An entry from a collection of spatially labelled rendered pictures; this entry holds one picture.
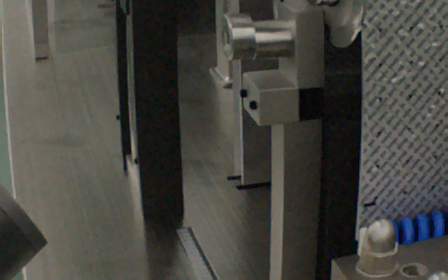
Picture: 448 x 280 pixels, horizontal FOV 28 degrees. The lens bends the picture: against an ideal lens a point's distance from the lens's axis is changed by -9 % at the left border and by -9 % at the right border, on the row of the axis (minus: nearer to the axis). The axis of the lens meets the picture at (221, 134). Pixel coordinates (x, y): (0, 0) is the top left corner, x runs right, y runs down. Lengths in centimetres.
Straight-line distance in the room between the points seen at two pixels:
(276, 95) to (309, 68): 4
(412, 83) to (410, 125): 4
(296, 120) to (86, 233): 36
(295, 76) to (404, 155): 12
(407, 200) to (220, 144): 55
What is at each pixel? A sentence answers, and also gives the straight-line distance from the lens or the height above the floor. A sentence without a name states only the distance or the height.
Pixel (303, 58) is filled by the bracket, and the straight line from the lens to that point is 81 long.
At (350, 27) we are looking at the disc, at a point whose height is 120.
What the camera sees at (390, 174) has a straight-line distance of 79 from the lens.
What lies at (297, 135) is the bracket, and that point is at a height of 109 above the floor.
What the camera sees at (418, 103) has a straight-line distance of 78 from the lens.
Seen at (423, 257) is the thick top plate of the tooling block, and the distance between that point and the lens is 77.
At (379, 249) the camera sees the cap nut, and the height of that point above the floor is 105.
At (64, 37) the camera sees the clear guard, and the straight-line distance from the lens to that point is 176.
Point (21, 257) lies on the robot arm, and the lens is 37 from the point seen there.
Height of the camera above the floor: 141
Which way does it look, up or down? 22 degrees down
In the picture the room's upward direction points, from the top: 2 degrees counter-clockwise
